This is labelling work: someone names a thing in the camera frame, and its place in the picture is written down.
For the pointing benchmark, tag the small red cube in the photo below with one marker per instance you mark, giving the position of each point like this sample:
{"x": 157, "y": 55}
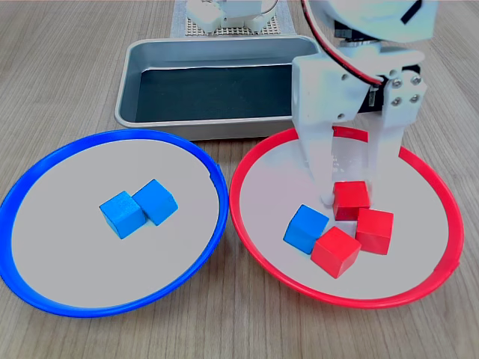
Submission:
{"x": 351, "y": 200}
{"x": 335, "y": 252}
{"x": 374, "y": 232}

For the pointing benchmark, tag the small blue cube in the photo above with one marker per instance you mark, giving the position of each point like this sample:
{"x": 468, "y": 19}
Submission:
{"x": 304, "y": 232}
{"x": 155, "y": 202}
{"x": 121, "y": 217}

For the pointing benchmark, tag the steel baking tray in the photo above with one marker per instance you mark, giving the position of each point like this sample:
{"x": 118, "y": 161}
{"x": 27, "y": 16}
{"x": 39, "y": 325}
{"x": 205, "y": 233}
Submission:
{"x": 224, "y": 131}

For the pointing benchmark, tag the black tray mat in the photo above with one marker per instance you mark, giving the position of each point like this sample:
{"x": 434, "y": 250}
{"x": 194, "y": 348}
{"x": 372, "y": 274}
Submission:
{"x": 217, "y": 93}

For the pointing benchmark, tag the red-rimmed white plate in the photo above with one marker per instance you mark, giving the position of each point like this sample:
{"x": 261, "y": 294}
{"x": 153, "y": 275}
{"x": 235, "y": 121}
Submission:
{"x": 411, "y": 224}

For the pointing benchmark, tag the blue-rimmed white plate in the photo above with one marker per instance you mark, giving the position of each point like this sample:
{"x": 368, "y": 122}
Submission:
{"x": 56, "y": 224}

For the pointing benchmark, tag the pale perforated base plate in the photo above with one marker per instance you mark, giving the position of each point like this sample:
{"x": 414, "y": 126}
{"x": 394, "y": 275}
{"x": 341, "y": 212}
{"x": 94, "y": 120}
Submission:
{"x": 232, "y": 31}

